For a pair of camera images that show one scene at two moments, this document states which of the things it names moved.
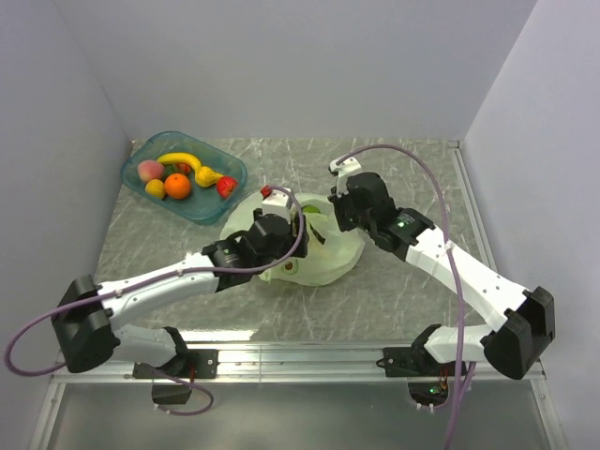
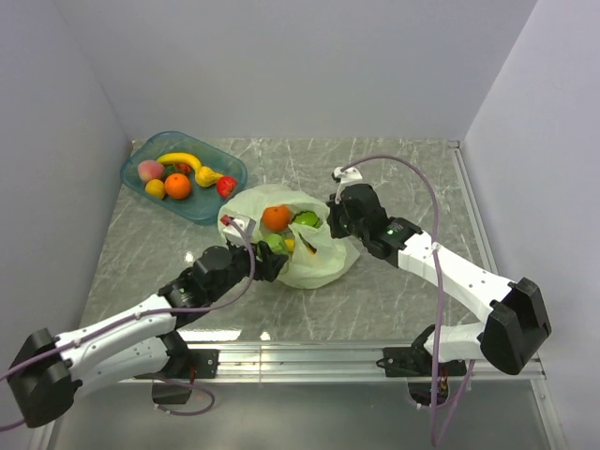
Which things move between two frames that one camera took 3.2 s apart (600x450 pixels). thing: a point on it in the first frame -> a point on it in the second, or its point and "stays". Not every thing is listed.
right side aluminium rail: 472,207 stays
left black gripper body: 286,247 -> 240,260
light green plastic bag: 331,253 stays
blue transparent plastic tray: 202,203 stays
